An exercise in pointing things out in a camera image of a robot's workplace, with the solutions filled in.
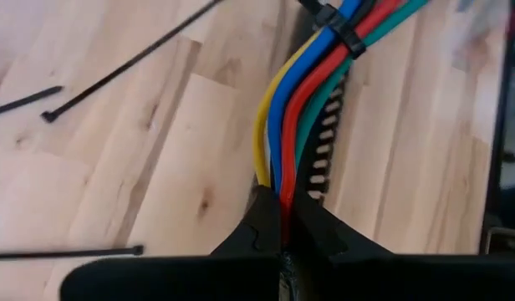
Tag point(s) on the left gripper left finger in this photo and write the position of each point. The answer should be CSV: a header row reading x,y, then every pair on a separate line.
x,y
178,278

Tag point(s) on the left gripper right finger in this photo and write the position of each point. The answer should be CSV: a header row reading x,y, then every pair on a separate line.
x,y
387,278

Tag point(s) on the black zip tie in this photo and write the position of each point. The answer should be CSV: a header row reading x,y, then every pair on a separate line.
x,y
73,253
345,33
27,100
128,64

